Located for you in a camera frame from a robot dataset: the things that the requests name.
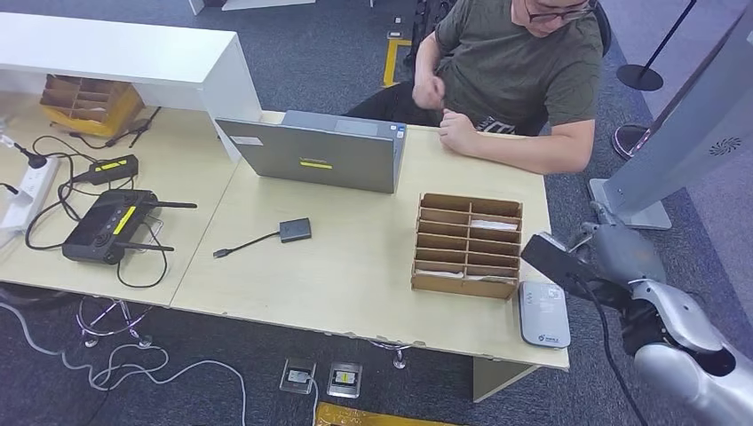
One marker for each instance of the person's right hand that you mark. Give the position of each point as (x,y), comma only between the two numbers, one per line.
(429,92)

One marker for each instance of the person's left hand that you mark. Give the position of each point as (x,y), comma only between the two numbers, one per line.
(459,132)

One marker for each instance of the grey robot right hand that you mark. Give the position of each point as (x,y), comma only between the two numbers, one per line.
(629,256)

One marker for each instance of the person's left forearm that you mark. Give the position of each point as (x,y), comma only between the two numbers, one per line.
(529,153)

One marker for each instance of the person's right forearm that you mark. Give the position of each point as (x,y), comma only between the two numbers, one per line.
(423,59)

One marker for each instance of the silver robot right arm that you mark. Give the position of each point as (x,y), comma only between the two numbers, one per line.
(676,311)

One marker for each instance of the person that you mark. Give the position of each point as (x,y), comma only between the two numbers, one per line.
(512,64)

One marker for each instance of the white room key card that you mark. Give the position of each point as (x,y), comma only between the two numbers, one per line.
(438,274)
(493,224)
(488,278)

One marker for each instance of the grey card reader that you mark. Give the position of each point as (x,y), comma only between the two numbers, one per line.
(544,316)

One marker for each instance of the brown cardboard card organizer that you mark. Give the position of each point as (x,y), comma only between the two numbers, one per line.
(463,287)

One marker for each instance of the chrome stanchion base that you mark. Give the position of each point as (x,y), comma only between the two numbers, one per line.
(625,141)

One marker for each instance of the grey laptop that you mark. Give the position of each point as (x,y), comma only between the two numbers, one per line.
(316,154)

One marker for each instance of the grey kiosk stand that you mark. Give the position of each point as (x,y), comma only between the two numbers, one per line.
(694,135)

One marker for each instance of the black office chair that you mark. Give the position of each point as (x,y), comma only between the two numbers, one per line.
(603,26)

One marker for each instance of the beige desk leg panel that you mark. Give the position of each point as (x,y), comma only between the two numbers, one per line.
(494,378)

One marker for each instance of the white furniture base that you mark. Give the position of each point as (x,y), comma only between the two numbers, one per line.
(265,3)

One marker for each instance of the chrome desk foot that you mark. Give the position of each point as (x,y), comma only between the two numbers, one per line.
(400,359)

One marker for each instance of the silver floor socket box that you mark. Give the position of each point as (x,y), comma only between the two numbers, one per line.
(345,379)

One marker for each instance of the floor socket box with plug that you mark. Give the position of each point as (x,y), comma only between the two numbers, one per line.
(298,376)

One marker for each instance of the black small tripod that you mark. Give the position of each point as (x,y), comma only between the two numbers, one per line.
(137,125)

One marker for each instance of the white raised counter shelf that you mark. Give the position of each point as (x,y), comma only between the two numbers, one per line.
(117,52)

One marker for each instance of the black power brick yellow label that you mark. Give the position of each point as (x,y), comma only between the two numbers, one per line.
(113,168)

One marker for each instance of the cardboard organizer with yellow side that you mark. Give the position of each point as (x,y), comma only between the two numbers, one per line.
(87,99)

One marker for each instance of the black remote controller with antennas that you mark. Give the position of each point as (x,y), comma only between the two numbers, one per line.
(99,226)

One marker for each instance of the white power strip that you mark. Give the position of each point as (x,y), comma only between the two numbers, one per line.
(34,187)

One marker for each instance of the chrome stool base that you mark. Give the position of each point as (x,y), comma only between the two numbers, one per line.
(89,339)

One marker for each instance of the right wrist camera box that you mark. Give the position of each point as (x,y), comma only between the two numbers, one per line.
(553,261)

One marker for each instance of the black stanchion post with base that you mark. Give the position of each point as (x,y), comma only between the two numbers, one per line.
(639,78)

